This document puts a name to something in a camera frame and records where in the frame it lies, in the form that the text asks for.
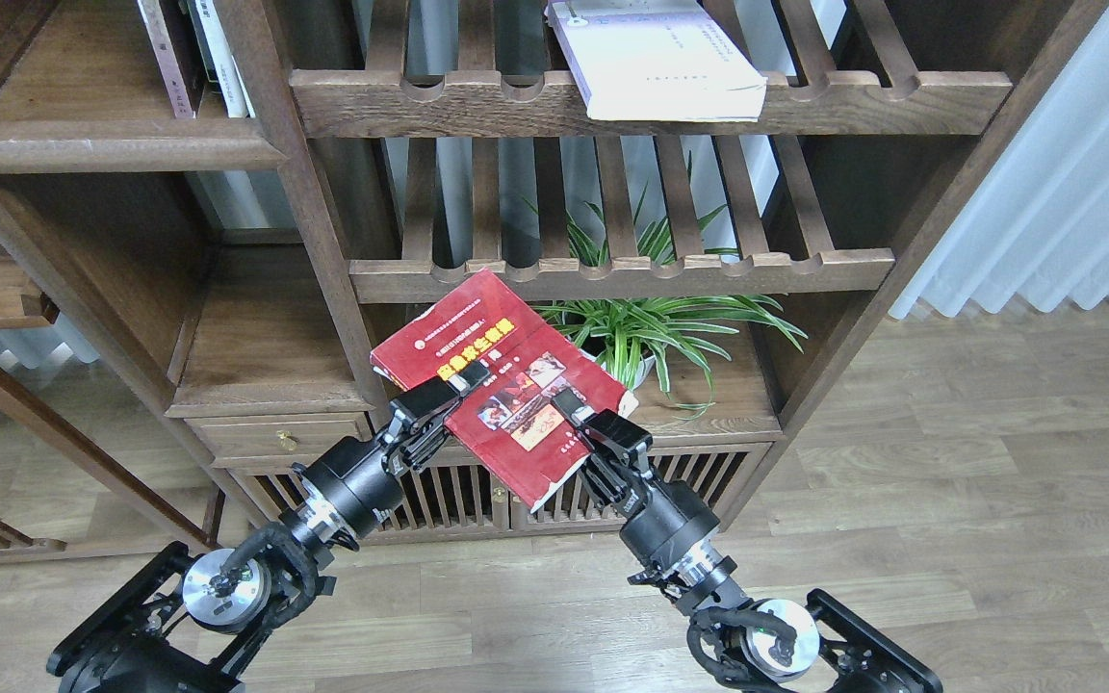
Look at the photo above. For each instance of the green spider plant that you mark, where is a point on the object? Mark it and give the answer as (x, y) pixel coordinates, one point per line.
(665, 324)

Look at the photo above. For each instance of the red book with photo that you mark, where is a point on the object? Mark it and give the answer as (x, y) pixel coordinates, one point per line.
(509, 422)

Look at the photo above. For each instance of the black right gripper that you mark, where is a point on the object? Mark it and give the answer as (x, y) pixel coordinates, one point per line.
(669, 528)

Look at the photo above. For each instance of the white curtain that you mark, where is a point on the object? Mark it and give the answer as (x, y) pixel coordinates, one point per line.
(1037, 230)

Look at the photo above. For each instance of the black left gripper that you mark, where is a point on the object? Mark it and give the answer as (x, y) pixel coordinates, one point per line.
(353, 487)

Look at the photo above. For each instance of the maroon book white characters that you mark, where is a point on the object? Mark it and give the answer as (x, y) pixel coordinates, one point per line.
(173, 40)

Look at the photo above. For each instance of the white paperback book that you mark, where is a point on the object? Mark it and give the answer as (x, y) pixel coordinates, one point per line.
(655, 61)

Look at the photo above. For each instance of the upright white books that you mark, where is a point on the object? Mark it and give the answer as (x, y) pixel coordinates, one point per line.
(214, 47)

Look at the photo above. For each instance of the white plant pot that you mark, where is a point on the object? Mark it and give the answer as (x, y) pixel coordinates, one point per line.
(627, 360)

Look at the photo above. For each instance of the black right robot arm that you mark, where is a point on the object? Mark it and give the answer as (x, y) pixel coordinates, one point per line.
(745, 644)

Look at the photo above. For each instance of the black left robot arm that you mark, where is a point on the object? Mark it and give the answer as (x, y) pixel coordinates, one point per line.
(193, 623)

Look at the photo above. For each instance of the brass drawer knob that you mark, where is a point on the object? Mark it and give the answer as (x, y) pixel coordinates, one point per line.
(287, 441)

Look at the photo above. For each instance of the dark wooden bookshelf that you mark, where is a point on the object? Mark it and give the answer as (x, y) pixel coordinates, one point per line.
(236, 271)

